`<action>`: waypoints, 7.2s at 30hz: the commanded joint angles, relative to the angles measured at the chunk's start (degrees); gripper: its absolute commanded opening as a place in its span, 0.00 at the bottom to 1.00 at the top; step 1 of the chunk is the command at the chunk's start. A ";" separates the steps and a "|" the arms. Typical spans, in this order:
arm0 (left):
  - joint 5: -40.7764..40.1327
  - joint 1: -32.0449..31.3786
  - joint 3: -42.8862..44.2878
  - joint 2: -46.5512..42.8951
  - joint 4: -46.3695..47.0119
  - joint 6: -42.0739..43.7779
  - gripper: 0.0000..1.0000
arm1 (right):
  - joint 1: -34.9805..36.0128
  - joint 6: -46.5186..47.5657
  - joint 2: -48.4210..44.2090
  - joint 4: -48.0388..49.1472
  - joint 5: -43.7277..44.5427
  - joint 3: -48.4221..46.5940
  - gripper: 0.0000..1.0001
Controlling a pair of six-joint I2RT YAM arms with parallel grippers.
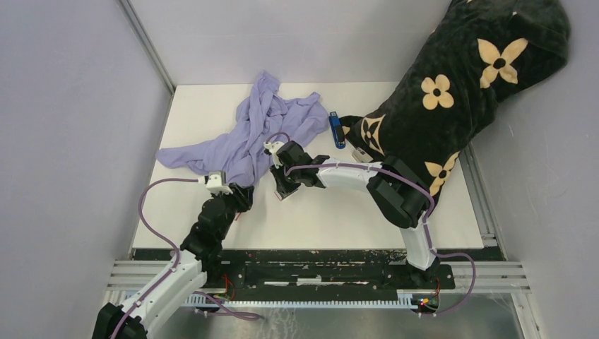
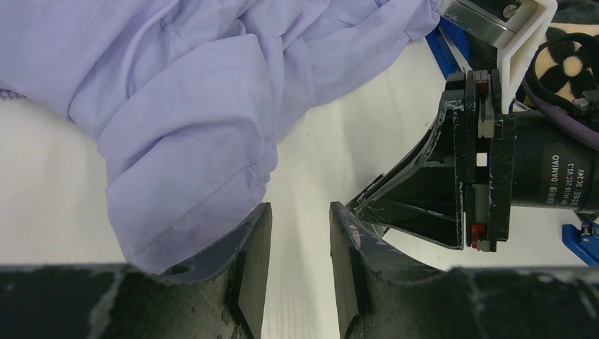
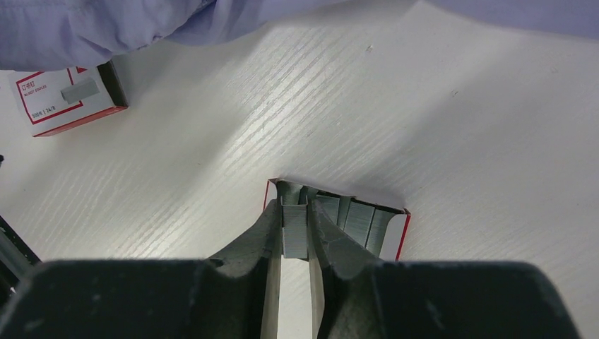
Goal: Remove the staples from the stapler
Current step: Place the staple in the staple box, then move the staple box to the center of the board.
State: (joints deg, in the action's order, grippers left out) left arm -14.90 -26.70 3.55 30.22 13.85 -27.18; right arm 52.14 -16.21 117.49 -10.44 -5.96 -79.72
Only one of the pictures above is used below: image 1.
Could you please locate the box of staples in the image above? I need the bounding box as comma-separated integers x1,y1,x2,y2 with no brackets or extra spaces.
275,187,298,201

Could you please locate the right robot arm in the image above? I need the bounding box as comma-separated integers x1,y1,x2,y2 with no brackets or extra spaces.
263,141,439,288

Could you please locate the slotted cable duct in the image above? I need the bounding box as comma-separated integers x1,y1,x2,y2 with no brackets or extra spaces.
189,292,415,310

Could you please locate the black floral blanket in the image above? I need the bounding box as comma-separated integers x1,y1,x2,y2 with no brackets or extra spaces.
340,0,571,199

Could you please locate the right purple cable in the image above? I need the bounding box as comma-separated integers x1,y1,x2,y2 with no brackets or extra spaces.
264,131,478,317

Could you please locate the beige and black stapler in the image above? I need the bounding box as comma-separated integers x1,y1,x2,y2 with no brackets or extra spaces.
352,148,374,163

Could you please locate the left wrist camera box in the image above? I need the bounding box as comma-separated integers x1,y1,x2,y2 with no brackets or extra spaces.
205,171,233,195

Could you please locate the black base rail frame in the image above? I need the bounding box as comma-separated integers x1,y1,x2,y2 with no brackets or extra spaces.
131,248,506,303

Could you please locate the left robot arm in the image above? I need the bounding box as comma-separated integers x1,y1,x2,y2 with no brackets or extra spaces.
92,183,254,338

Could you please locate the blue stapler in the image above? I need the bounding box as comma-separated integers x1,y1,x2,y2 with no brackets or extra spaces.
328,111,345,149

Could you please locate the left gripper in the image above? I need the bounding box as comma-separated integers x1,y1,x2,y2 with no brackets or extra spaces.
210,182,254,240

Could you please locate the lavender crumpled cloth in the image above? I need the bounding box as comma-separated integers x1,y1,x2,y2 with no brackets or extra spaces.
156,71,329,186

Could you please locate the aluminium rail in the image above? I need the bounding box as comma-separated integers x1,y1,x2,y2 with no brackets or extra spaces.
106,261,531,293

